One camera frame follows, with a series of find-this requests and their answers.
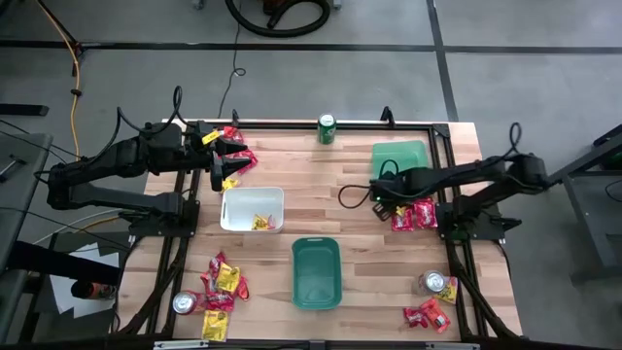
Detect orange shop vacuum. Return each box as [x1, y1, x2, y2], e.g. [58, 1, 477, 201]
[224, 0, 331, 39]

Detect white paper sheet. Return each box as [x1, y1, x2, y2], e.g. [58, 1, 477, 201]
[48, 242, 121, 320]

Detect grey side table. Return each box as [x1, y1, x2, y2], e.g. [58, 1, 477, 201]
[0, 131, 53, 273]

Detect black aluminium table frame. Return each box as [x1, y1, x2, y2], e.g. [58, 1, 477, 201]
[114, 119, 525, 344]

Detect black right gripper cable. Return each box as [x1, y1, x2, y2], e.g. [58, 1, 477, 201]
[338, 158, 400, 210]

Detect black bar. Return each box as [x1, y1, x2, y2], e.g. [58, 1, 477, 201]
[7, 239, 122, 287]

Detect black right shoulder cable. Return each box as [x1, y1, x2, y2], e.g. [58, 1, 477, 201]
[508, 121, 524, 161]

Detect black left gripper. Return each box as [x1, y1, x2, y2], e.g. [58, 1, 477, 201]
[182, 121, 254, 192]

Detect grey metal tool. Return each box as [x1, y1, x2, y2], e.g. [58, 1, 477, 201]
[0, 154, 28, 184]

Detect green plastic bin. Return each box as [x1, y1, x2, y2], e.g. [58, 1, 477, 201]
[291, 236, 343, 311]
[371, 139, 430, 180]

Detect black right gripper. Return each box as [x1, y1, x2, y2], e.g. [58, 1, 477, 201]
[369, 167, 417, 222]

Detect black floor strip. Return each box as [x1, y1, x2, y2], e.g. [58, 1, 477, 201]
[0, 103, 50, 117]

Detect red Skittles pack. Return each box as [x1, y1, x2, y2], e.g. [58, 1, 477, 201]
[203, 290, 237, 313]
[412, 196, 439, 230]
[208, 251, 228, 273]
[391, 206, 415, 232]
[402, 305, 430, 330]
[199, 270, 218, 296]
[222, 125, 246, 146]
[227, 149, 259, 176]

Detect thin black floor cable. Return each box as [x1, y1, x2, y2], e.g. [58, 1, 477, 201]
[217, 0, 247, 120]

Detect black tripod stand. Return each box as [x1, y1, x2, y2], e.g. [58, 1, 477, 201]
[36, 0, 86, 53]

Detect white plastic bin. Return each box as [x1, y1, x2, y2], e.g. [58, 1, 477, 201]
[219, 186, 286, 234]

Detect red soda can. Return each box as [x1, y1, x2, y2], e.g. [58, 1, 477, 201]
[171, 290, 208, 316]

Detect green Sprite can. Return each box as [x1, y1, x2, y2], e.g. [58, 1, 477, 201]
[317, 113, 337, 146]

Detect silver soda can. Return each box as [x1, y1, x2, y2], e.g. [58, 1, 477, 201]
[417, 269, 448, 297]

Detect dark grey desk frame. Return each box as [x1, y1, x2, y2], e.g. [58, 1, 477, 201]
[548, 123, 622, 283]

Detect dark bottle orange label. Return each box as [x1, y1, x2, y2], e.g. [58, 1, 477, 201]
[70, 280, 118, 301]

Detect yellow extension cable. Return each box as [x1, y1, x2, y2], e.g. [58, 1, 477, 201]
[36, 0, 83, 159]

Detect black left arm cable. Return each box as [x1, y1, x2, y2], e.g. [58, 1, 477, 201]
[115, 86, 184, 135]

